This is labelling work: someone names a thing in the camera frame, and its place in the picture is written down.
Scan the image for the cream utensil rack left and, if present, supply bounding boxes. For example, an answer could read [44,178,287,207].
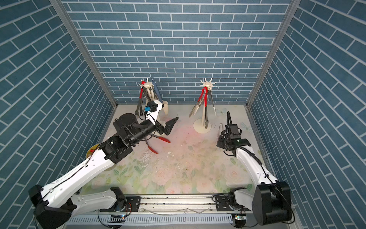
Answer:
[143,78,158,105]

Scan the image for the cream utensil rack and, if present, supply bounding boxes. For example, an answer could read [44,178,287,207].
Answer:
[189,78,216,134]
[143,78,158,105]

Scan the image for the aluminium corner post right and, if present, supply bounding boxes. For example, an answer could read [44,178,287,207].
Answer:
[246,0,301,108]

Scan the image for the yellow bowl with items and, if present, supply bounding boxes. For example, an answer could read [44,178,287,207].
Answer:
[86,144,99,159]

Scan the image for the red tip grey tongs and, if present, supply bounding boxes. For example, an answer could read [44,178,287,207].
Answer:
[144,135,171,154]

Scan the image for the pink cat paw tongs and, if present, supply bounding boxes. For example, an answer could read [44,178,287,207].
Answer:
[217,123,224,138]

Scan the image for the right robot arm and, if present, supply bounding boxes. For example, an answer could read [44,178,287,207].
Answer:
[166,115,295,228]

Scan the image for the blue wooden tip tongs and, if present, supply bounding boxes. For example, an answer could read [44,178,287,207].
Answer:
[151,77,169,115]

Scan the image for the cream utensil rack right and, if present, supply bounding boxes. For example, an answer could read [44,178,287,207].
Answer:
[189,78,216,134]

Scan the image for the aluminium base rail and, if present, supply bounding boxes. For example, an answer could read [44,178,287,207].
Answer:
[65,193,304,229]

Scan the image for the red ring steel tongs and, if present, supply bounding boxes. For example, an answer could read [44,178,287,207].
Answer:
[135,80,145,116]

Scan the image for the steel tongs red handles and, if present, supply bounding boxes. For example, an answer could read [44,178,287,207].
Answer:
[189,86,209,133]

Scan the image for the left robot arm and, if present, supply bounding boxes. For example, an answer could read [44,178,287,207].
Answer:
[29,112,178,229]

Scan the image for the aluminium corner post left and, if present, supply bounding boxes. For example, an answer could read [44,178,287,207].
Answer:
[50,0,118,108]

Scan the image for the aluminium corner post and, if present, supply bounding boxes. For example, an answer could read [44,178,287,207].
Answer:
[246,0,301,108]
[50,0,118,108]

